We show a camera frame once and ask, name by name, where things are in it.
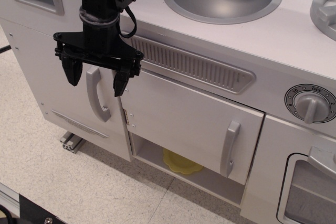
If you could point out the silver cabinet door handle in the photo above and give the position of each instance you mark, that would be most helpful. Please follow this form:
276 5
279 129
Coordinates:
226 163

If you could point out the white cabinet door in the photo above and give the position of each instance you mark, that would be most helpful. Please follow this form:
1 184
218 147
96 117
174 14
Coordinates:
191 123

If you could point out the white fridge door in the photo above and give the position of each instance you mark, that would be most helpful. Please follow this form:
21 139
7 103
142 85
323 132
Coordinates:
35 53

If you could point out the silver toy faucet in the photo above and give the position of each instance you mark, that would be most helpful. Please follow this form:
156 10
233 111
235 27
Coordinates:
322 13

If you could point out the aluminium extrusion bar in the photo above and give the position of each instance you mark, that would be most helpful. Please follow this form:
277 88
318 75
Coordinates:
72 142

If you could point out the silver timer knob dial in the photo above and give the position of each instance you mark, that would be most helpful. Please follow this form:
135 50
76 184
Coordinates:
310 103

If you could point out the silver oven door handle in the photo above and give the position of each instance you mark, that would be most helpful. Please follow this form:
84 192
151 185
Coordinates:
323 160

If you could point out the aluminium frame rail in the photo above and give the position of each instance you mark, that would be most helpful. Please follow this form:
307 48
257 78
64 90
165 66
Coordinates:
10 200

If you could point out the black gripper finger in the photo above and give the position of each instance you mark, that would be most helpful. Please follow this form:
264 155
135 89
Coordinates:
72 69
120 81

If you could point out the yellow toy plate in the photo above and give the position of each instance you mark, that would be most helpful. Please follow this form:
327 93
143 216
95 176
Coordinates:
180 164

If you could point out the silver fridge door handle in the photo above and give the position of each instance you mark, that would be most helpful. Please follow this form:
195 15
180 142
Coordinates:
93 78

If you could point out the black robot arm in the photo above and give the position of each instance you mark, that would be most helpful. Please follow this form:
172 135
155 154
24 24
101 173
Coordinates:
105 13

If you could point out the silver fridge emblem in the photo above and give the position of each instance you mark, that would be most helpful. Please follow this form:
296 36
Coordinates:
80 125

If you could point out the toy oven door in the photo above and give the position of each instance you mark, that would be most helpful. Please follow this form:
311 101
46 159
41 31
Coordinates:
307 194

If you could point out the silver vent grille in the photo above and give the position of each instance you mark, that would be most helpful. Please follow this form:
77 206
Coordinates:
204 70

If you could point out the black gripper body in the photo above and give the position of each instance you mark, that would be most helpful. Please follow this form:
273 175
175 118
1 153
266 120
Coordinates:
102 47

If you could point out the white toy kitchen cabinet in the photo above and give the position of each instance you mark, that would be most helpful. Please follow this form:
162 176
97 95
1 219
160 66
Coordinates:
235 97

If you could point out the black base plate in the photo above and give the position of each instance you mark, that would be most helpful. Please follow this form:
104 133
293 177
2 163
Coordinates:
30 212

